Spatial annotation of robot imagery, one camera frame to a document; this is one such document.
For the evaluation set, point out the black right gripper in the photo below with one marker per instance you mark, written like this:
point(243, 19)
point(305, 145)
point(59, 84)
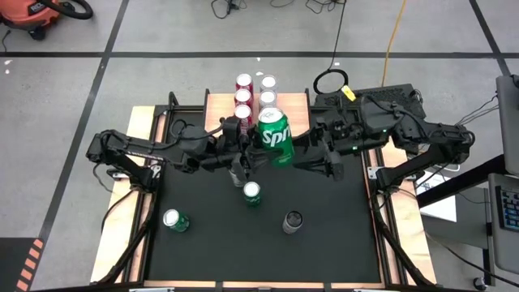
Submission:
point(342, 136)

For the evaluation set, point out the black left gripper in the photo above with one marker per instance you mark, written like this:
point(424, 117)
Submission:
point(227, 152)

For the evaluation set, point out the green Sprite can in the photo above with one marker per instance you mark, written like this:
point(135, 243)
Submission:
point(277, 140)
point(172, 218)
point(252, 190)

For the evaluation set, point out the red Coca-Cola can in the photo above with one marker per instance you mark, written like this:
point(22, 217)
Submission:
point(244, 80)
point(243, 96)
point(243, 112)

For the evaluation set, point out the tall silver Celsius can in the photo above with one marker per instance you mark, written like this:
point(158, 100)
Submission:
point(235, 180)
point(292, 221)

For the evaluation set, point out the pink white Spindrift can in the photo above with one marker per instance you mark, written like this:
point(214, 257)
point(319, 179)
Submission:
point(267, 97)
point(268, 82)
point(268, 107)

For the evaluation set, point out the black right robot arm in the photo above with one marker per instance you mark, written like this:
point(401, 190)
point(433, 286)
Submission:
point(425, 134)

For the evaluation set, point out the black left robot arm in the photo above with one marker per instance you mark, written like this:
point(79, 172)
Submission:
point(121, 148)

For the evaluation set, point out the wooden shelf black legs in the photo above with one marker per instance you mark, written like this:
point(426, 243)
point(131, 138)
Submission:
point(298, 117)

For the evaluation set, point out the yellow tape tag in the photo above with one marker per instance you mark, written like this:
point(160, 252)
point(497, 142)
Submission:
point(348, 93)

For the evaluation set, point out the black perforated computer case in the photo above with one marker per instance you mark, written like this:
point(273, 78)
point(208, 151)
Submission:
point(405, 91)

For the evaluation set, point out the wooden side board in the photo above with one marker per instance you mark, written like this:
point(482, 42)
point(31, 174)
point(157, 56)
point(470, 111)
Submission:
point(409, 243)
point(115, 227)

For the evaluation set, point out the white paper sheet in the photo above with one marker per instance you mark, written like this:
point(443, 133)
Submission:
point(442, 207)

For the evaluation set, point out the black desk edge bar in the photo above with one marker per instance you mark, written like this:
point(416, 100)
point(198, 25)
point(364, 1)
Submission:
point(462, 180)

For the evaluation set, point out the grey monitor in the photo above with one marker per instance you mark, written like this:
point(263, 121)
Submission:
point(509, 121)

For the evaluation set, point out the black keyboard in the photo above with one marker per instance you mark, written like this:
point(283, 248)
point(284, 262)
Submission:
point(509, 209)

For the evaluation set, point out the black caster wheel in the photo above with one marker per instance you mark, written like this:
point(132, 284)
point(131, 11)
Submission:
point(479, 282)

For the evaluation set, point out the grey keypad console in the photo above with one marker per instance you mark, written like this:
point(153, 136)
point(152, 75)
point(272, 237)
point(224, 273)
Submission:
point(503, 251)

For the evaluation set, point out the orange shop vacuum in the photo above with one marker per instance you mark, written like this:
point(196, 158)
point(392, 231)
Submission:
point(24, 14)

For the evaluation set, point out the black mat orange stripes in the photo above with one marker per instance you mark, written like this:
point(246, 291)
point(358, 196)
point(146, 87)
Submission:
point(10, 263)

